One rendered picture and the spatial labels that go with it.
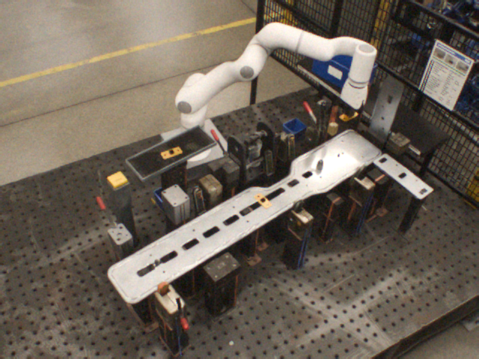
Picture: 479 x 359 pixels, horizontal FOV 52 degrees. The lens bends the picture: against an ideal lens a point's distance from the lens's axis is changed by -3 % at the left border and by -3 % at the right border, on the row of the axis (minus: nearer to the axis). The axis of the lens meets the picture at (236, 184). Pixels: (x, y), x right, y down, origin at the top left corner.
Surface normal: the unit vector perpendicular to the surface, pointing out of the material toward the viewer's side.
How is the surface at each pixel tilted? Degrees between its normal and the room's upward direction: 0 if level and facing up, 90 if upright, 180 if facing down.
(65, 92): 0
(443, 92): 90
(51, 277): 0
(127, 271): 0
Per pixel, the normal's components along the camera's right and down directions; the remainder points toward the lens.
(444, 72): -0.78, 0.44
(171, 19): 0.04, -0.67
